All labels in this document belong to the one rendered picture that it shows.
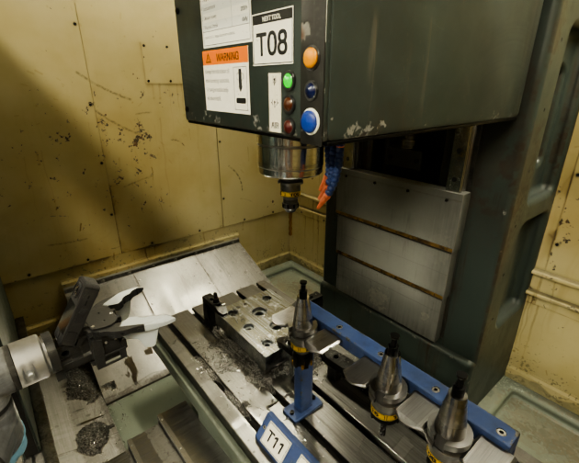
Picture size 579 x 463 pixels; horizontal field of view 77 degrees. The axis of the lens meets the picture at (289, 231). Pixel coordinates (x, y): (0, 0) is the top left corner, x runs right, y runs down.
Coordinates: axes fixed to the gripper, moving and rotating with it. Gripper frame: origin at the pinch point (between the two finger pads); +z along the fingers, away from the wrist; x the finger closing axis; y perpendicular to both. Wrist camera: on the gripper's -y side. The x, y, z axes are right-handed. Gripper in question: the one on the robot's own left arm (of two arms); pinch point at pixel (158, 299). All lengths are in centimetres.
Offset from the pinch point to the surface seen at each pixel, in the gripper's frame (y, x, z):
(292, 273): 72, -86, 118
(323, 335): 8.4, 23.2, 23.9
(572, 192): -8, 43, 117
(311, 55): -43, 28, 14
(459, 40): -47, 32, 46
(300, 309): 2.8, 18.9, 21.1
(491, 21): -51, 33, 56
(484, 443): 8, 55, 23
